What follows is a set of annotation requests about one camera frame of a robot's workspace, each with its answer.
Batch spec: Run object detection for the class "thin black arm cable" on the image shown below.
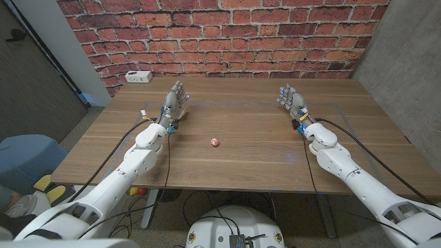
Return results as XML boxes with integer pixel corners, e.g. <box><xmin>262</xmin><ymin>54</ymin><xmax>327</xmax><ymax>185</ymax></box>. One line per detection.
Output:
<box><xmin>301</xmin><ymin>133</ymin><xmax>420</xmax><ymax>246</ymax></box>
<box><xmin>78</xmin><ymin>132</ymin><xmax>172</xmax><ymax>240</ymax></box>

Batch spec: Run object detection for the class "grey sneaker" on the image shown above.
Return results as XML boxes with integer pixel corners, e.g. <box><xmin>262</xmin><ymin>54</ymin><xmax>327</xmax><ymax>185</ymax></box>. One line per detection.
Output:
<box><xmin>5</xmin><ymin>194</ymin><xmax>38</xmax><ymax>218</ymax></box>

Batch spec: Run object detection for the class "yellow foam pad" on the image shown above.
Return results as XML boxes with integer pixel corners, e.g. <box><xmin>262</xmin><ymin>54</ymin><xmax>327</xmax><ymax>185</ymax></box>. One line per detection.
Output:
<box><xmin>46</xmin><ymin>185</ymin><xmax>68</xmax><ymax>205</ymax></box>
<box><xmin>33</xmin><ymin>174</ymin><xmax>53</xmax><ymax>193</ymax></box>

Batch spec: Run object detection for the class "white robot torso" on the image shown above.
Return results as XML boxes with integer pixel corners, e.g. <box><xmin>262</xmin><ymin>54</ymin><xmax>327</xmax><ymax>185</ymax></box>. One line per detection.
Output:
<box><xmin>185</xmin><ymin>205</ymin><xmax>286</xmax><ymax>248</ymax></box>

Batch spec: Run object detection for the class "blue upholstered seat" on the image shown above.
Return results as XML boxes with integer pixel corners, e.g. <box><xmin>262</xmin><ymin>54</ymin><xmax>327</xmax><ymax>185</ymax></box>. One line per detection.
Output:
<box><xmin>0</xmin><ymin>134</ymin><xmax>69</xmax><ymax>196</ymax></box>

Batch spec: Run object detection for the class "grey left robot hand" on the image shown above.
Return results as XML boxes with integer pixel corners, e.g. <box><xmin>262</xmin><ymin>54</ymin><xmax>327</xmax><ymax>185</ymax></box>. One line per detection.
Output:
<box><xmin>160</xmin><ymin>81</ymin><xmax>190</xmax><ymax>123</ymax></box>

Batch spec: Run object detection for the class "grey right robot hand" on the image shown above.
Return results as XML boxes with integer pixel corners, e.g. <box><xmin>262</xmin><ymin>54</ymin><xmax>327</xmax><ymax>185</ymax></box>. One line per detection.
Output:
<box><xmin>276</xmin><ymin>83</ymin><xmax>310</xmax><ymax>122</ymax></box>

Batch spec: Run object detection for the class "black door handle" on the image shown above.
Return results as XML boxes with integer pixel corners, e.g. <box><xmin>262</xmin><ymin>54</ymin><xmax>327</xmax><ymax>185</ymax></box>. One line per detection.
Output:
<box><xmin>5</xmin><ymin>28</ymin><xmax>28</xmax><ymax>43</ymax></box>

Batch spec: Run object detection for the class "black round floor fan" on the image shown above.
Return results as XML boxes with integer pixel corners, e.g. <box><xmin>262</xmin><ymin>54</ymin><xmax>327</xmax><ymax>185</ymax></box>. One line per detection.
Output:
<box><xmin>157</xmin><ymin>188</ymin><xmax>183</xmax><ymax>203</ymax></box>

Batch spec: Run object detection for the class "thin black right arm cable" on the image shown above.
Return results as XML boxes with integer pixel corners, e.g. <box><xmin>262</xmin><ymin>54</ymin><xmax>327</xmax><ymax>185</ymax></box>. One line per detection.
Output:
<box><xmin>301</xmin><ymin>133</ymin><xmax>420</xmax><ymax>246</ymax></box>

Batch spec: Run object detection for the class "printed brick wall backdrop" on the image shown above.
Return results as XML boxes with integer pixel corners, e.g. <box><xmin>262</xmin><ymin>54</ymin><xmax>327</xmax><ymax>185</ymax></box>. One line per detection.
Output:
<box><xmin>57</xmin><ymin>0</ymin><xmax>391</xmax><ymax>98</ymax></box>

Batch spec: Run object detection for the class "grey table leg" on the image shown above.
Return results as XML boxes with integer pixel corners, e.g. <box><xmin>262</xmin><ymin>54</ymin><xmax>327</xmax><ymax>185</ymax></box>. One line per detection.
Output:
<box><xmin>315</xmin><ymin>193</ymin><xmax>338</xmax><ymax>239</ymax></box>
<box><xmin>140</xmin><ymin>188</ymin><xmax>160</xmax><ymax>230</ymax></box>

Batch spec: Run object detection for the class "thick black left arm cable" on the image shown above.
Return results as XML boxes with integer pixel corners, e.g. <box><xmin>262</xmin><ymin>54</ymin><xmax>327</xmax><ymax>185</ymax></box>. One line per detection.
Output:
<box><xmin>67</xmin><ymin>118</ymin><xmax>158</xmax><ymax>203</ymax></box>

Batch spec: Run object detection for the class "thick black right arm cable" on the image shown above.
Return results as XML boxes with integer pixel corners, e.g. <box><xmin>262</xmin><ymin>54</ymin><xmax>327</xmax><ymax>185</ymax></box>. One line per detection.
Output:
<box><xmin>314</xmin><ymin>117</ymin><xmax>440</xmax><ymax>208</ymax></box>

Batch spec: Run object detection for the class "white power strip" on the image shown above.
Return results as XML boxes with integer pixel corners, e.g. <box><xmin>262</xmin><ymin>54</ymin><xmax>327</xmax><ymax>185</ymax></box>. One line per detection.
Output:
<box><xmin>124</xmin><ymin>70</ymin><xmax>154</xmax><ymax>84</ymax></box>

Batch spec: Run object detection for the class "black floor cable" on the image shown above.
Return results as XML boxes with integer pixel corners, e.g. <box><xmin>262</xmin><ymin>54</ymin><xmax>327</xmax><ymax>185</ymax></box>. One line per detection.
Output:
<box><xmin>181</xmin><ymin>189</ymin><xmax>242</xmax><ymax>238</ymax></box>

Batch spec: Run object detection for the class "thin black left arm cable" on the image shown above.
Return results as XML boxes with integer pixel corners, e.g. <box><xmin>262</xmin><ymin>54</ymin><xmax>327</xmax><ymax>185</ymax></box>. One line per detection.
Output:
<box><xmin>78</xmin><ymin>132</ymin><xmax>172</xmax><ymax>240</ymax></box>

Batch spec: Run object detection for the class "grey torso connector box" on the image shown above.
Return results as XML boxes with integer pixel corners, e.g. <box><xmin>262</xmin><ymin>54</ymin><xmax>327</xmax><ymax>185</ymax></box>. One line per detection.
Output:
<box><xmin>229</xmin><ymin>234</ymin><xmax>247</xmax><ymax>248</ymax></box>

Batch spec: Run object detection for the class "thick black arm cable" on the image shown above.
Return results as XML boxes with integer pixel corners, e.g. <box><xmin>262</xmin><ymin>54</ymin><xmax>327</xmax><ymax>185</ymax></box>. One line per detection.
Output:
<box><xmin>314</xmin><ymin>117</ymin><xmax>440</xmax><ymax>208</ymax></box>
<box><xmin>67</xmin><ymin>118</ymin><xmax>158</xmax><ymax>203</ymax></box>

